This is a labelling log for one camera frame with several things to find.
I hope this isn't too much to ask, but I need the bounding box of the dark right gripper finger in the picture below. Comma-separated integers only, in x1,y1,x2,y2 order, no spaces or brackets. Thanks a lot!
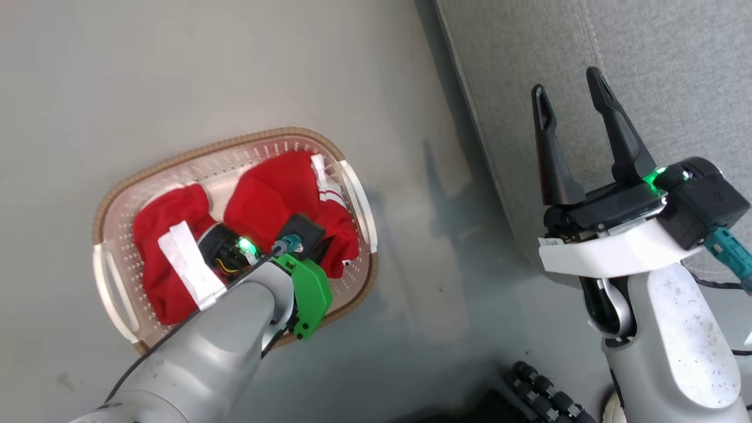
586,66,657,182
531,84,587,207

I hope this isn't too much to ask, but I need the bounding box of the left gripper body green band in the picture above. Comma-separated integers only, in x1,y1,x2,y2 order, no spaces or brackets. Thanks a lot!
198,223,334,341

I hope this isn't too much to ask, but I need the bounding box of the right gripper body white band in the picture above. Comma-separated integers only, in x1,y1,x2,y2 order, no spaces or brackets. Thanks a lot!
538,179,706,278

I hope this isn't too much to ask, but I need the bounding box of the red garment striped white trim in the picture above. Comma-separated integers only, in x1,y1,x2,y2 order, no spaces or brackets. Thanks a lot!
223,151,360,280

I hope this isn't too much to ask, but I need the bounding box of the red garment broad white band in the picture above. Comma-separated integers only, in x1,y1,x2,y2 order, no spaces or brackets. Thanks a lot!
133,183,229,325

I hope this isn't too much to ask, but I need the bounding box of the white perforated laundry basket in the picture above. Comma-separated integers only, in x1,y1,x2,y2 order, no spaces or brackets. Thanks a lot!
92,127,378,355

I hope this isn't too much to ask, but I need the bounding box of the grey fabric sofa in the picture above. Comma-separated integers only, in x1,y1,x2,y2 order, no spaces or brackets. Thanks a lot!
414,0,752,353

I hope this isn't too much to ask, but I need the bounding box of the right cable with teal connector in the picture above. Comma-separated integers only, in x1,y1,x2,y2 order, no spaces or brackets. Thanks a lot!
687,228,752,293

